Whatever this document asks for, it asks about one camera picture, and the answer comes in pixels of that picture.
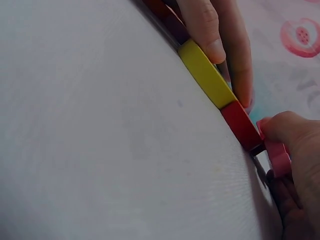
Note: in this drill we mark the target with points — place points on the person's left hand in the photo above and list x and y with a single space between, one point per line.
215 22

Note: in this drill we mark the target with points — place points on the purple wooden block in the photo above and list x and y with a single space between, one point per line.
178 31

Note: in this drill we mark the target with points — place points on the red wooden block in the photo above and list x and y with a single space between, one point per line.
241 125
160 7

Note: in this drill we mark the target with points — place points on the person's left fingers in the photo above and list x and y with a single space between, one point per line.
215 22

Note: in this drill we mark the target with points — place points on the person's right hand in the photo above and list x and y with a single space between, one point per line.
305 155

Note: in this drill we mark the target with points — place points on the pink wooden piece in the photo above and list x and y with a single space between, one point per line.
277 157

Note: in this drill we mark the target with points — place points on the yellow wooden block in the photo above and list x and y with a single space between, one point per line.
205 75

